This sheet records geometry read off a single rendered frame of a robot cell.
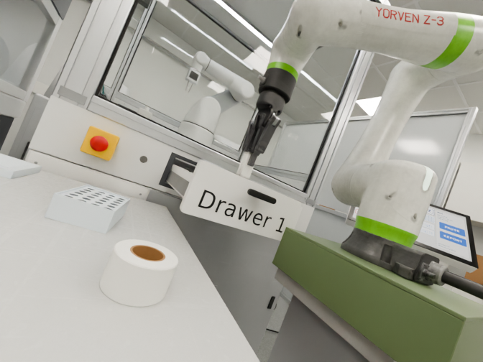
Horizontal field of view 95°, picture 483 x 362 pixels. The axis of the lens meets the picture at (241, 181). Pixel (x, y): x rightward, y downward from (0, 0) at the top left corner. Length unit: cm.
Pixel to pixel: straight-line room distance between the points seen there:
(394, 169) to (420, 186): 6
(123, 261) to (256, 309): 93
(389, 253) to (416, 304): 18
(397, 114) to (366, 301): 57
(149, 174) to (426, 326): 70
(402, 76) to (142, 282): 86
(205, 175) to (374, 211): 39
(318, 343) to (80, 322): 48
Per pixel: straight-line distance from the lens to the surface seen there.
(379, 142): 79
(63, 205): 42
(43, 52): 175
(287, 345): 66
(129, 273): 25
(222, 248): 89
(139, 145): 74
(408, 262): 57
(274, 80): 63
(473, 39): 78
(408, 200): 59
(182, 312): 28
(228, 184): 47
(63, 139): 76
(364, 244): 58
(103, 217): 41
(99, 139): 67
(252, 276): 103
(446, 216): 151
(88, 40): 79
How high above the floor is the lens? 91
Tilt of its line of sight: 2 degrees up
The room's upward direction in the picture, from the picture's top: 22 degrees clockwise
